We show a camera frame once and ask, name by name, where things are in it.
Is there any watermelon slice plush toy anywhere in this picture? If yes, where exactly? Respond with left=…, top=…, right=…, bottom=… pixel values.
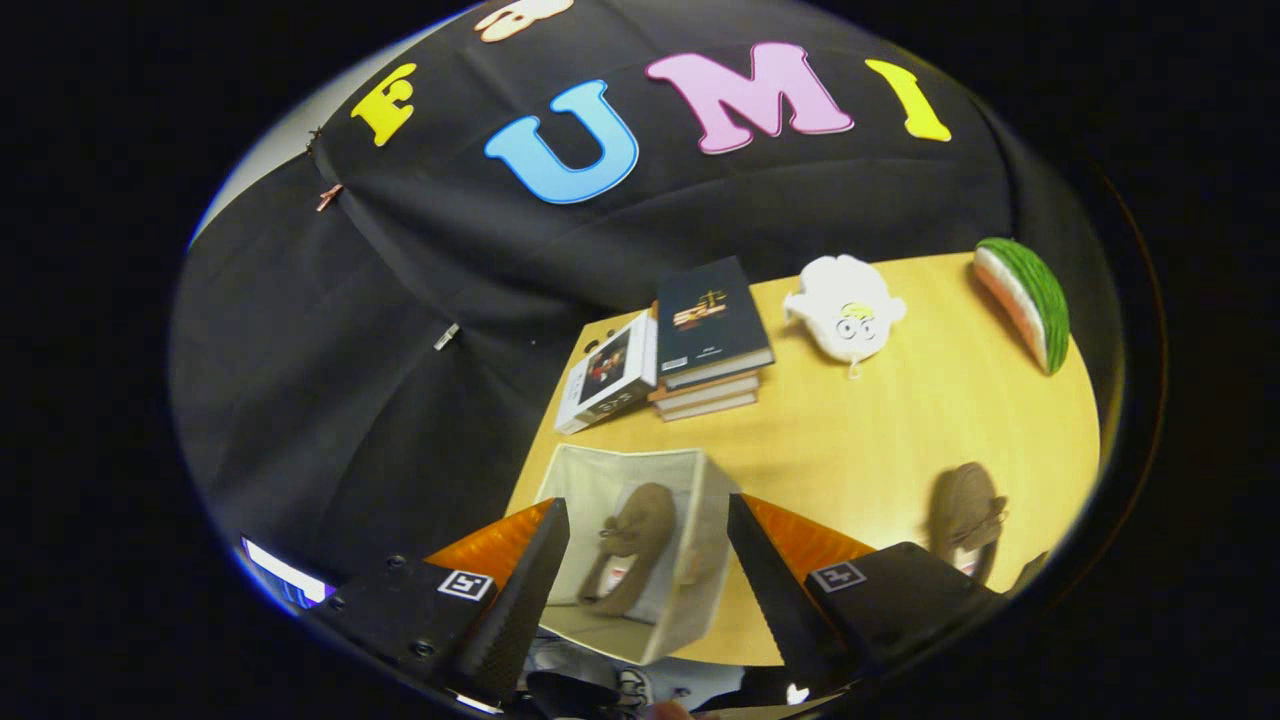
left=973, top=237, right=1071, bottom=376

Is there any black backdrop cloth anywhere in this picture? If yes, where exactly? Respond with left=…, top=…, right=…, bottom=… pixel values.
left=168, top=0, right=1121, bottom=601

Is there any grey fabric storage box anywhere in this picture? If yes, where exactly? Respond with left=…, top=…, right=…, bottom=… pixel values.
left=535, top=445, right=743, bottom=666

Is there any white plush toy with face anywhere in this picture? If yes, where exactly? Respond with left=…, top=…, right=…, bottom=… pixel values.
left=782, top=255, right=907, bottom=379

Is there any brown cover book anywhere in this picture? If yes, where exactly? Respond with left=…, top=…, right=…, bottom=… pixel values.
left=657, top=390, right=759, bottom=423
left=648, top=370, right=763, bottom=406

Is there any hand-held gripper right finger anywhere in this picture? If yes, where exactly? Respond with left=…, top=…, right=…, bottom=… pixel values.
left=725, top=492, right=1009, bottom=696

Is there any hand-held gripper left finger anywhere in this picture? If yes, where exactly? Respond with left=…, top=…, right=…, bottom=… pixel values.
left=300, top=497, right=573, bottom=706

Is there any brown fuzzy shoe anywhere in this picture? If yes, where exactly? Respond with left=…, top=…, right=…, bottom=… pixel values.
left=928, top=462, right=1009, bottom=586
left=578, top=483, right=679, bottom=618

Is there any lit laptop screen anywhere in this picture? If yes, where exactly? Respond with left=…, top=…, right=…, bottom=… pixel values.
left=240, top=537, right=333, bottom=609

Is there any dark blue hardcover book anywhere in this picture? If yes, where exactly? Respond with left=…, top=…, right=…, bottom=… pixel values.
left=656, top=256, right=776, bottom=391

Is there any white-edged picture cover book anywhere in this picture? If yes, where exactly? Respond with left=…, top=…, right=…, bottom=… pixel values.
left=555, top=310, right=659, bottom=436

